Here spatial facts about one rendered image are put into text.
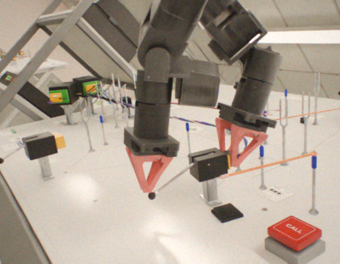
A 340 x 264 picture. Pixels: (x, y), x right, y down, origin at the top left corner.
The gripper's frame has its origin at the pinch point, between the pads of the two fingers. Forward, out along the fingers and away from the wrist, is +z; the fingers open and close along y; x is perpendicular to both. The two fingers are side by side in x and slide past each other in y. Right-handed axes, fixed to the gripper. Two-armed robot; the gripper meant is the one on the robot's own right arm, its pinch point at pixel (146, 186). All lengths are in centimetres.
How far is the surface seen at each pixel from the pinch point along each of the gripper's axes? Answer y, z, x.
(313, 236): -21.4, -1.0, -15.8
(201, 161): -2.5, -4.9, -8.6
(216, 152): -1.0, -5.9, -12.1
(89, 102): 83, 1, -5
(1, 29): 755, -13, 48
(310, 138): 13.8, -3.7, -47.1
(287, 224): -17.9, -1.0, -14.6
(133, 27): 112, -28, -29
